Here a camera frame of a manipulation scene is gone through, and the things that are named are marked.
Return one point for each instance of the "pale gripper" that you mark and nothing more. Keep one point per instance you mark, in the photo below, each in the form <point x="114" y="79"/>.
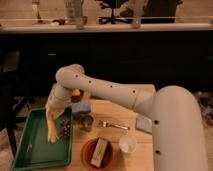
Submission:
<point x="52" y="114"/>

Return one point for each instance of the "yellow banana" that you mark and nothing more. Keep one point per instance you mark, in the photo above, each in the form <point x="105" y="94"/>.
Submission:
<point x="52" y="131"/>

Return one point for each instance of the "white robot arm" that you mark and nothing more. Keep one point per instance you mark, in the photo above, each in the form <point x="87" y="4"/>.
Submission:
<point x="177" y="129"/>

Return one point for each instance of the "green plastic tray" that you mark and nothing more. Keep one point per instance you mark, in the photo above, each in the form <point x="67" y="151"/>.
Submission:
<point x="34" y="151"/>

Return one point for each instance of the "red grape bunch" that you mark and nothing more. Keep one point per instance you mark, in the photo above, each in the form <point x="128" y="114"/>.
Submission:
<point x="65" y="129"/>

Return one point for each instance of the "dark red bowl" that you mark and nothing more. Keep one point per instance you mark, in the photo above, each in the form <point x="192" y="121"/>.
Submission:
<point x="78" y="98"/>

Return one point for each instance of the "orange fruit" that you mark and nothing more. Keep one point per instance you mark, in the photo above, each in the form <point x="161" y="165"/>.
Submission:
<point x="75" y="92"/>

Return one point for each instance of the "small metal cup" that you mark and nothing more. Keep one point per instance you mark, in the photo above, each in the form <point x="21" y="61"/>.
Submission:
<point x="86" y="123"/>

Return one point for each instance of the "dark chair at left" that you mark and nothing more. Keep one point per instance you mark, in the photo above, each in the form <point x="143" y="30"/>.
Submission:
<point x="14" y="94"/>

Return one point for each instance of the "orange plate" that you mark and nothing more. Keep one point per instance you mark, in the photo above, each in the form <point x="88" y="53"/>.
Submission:
<point x="87" y="152"/>

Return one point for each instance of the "silver fork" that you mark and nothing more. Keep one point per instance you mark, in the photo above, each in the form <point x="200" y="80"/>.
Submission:
<point x="106" y="124"/>

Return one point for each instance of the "beige wooden block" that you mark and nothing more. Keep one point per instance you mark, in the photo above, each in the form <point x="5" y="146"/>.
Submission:
<point x="99" y="152"/>

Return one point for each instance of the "white paper cup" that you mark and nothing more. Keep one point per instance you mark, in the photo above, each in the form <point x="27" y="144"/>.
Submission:
<point x="127" y="144"/>

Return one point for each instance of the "blue folded cloth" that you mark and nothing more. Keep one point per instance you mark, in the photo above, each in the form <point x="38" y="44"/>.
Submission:
<point x="143" y="124"/>

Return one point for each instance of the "black office chair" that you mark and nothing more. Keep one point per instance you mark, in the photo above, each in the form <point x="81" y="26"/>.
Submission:
<point x="112" y="5"/>

